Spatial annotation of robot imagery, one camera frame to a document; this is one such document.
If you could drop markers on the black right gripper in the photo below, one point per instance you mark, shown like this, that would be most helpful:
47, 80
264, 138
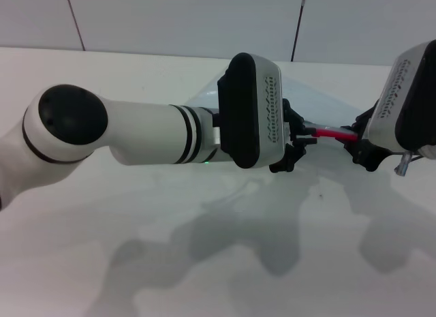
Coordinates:
374, 157

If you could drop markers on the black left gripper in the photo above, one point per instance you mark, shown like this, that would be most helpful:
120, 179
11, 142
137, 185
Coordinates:
280, 167

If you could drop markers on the translucent document bag red zipper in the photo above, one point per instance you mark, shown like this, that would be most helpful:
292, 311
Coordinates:
327, 105

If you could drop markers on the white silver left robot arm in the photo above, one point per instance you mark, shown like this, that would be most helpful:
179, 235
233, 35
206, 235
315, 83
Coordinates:
146, 133

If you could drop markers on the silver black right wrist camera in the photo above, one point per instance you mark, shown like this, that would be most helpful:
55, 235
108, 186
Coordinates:
391, 102

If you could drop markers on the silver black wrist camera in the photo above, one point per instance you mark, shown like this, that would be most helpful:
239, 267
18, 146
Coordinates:
391, 102
238, 109

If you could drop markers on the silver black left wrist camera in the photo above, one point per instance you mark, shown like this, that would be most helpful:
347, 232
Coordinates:
238, 109

